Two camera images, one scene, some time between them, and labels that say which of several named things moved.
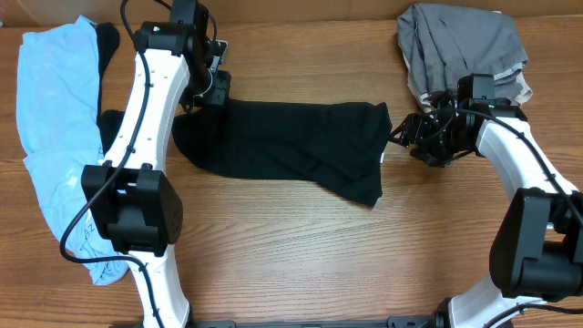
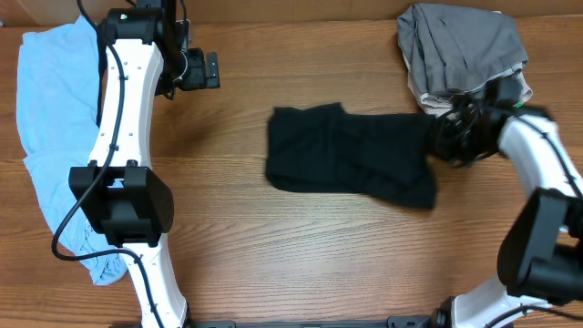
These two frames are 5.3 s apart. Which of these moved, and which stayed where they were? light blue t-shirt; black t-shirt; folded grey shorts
Moved: black t-shirt
Stayed: light blue t-shirt; folded grey shorts
